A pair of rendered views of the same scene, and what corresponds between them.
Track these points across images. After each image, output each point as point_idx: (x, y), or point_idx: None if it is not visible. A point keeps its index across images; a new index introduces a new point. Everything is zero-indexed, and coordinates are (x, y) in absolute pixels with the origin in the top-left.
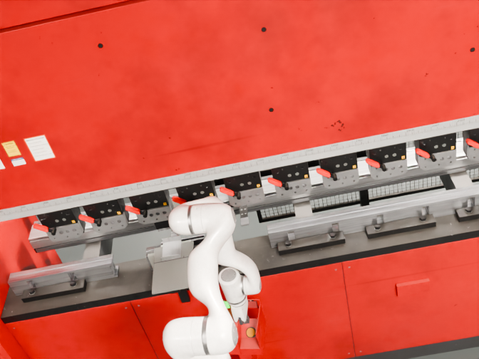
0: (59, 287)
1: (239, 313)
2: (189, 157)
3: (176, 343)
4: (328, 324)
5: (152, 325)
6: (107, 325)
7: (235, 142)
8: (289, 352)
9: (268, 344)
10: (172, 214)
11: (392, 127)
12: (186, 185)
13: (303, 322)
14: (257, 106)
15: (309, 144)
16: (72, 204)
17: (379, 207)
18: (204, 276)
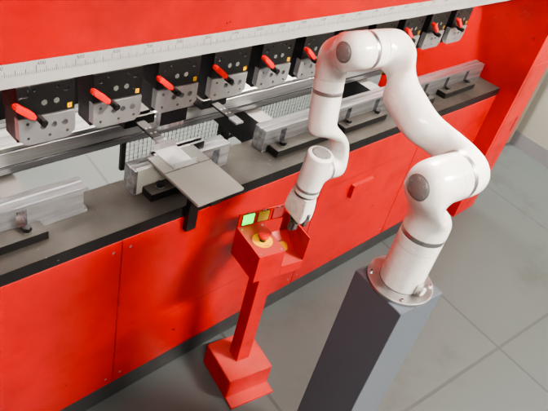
0: (1, 239)
1: (312, 208)
2: (247, 6)
3: (452, 183)
4: None
5: (132, 278)
6: (75, 290)
7: None
8: (245, 289)
9: (233, 282)
10: (355, 37)
11: (399, 0)
12: (227, 50)
13: None
14: None
15: (344, 9)
16: (80, 69)
17: (346, 102)
18: (431, 106)
